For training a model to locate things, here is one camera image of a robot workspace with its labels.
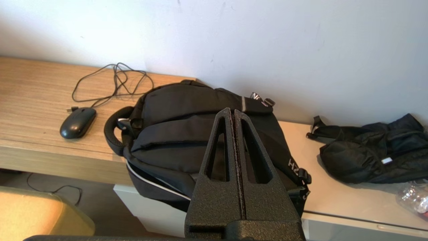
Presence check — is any crumpled clear plastic wrapper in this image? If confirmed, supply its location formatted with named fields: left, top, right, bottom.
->
left=396, top=179, right=428, bottom=222

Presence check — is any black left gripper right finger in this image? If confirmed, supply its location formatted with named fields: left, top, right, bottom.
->
left=233, top=109, right=306, bottom=241

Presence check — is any crumpled black fabric bag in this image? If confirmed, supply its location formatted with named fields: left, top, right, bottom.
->
left=306, top=113, right=428, bottom=185

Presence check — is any thin black mouse cable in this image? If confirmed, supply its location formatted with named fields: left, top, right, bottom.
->
left=66, top=62, right=154, bottom=113

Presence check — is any wooden desk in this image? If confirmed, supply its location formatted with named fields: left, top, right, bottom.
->
left=0, top=56, right=198, bottom=186

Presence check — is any black backpack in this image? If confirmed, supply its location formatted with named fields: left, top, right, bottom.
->
left=104, top=79, right=312, bottom=218

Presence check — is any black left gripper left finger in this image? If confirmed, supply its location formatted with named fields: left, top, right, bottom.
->
left=185, top=107, right=247, bottom=240

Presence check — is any black floor cable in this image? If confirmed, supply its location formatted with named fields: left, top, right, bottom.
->
left=26, top=172, right=83, bottom=207

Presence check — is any black computer mouse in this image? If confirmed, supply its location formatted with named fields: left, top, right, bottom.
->
left=60, top=107, right=98, bottom=140

